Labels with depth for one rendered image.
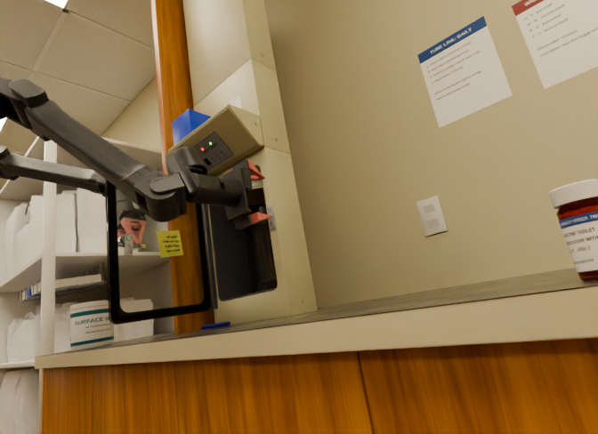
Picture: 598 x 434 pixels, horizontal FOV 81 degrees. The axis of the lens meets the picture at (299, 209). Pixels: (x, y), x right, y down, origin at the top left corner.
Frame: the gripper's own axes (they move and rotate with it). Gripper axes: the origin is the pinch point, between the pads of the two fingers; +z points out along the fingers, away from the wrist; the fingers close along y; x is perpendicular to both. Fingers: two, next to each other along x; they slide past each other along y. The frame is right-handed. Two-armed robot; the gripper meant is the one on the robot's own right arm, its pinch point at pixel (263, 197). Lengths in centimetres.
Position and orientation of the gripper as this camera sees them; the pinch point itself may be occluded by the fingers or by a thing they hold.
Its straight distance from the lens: 82.6
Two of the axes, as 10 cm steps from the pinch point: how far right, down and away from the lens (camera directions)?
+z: 6.4, 0.7, 7.7
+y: -1.9, -9.5, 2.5
